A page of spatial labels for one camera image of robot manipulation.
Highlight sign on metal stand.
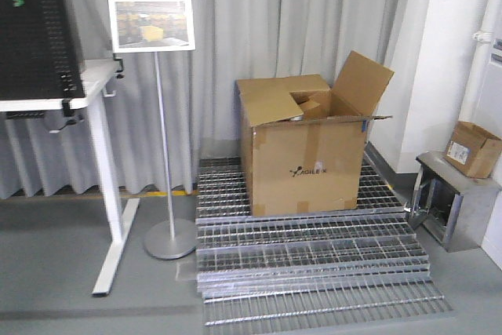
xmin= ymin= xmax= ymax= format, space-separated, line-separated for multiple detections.
xmin=107 ymin=0 xmax=196 ymax=260

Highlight black perforated panel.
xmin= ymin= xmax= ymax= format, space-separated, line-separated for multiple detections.
xmin=1 ymin=0 xmax=85 ymax=100

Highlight white standing desk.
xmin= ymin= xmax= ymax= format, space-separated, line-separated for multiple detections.
xmin=0 ymin=58 xmax=141 ymax=297

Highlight black desk clamp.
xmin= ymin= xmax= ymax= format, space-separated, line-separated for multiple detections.
xmin=112 ymin=53 xmax=124 ymax=79

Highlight large cardboard box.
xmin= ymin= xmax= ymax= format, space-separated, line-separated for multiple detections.
xmin=237 ymin=51 xmax=394 ymax=217

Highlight steel floor gratings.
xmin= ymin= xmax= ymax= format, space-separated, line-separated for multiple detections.
xmin=195 ymin=157 xmax=452 ymax=334

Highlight small cardboard box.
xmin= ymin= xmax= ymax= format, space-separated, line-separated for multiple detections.
xmin=445 ymin=121 xmax=501 ymax=179

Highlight stainless steel box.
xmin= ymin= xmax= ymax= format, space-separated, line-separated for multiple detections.
xmin=407 ymin=151 xmax=501 ymax=252

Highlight grey curtain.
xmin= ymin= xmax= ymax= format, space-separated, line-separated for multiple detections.
xmin=0 ymin=0 xmax=417 ymax=200

